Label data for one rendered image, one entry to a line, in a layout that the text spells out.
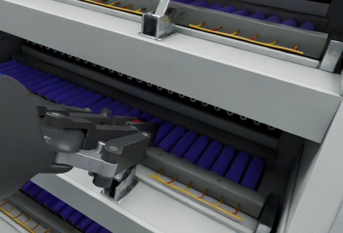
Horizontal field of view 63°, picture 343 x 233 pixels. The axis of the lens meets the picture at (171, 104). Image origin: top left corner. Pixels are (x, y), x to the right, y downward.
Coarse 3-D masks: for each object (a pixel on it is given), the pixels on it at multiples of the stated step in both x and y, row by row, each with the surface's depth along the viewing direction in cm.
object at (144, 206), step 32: (64, 64) 55; (160, 96) 46; (224, 128) 43; (64, 192) 35; (96, 192) 33; (160, 192) 34; (192, 192) 34; (288, 192) 31; (128, 224) 31; (160, 224) 30; (192, 224) 30; (256, 224) 31
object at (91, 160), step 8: (104, 144) 19; (80, 152) 18; (88, 152) 18; (96, 152) 19; (56, 160) 17; (64, 160) 17; (72, 160) 17; (80, 160) 17; (88, 160) 17; (96, 160) 17; (80, 168) 17; (88, 168) 17; (96, 168) 18; (104, 168) 17; (112, 168) 18; (104, 176) 18; (112, 176) 18
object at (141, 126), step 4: (128, 124) 29; (132, 124) 29; (136, 124) 29; (140, 124) 30; (144, 124) 31; (148, 124) 32; (152, 124) 33; (156, 124) 34; (140, 128) 30; (144, 128) 31; (148, 128) 32; (152, 128) 33; (156, 128) 34; (152, 132) 33; (156, 132) 34; (152, 136) 34; (156, 136) 35; (152, 140) 34; (152, 144) 35
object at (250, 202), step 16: (32, 96) 45; (144, 160) 37; (160, 160) 35; (176, 160) 36; (176, 176) 35; (192, 176) 34; (208, 176) 34; (208, 192) 34; (224, 192) 33; (240, 192) 32; (256, 192) 32; (240, 208) 32; (256, 208) 31
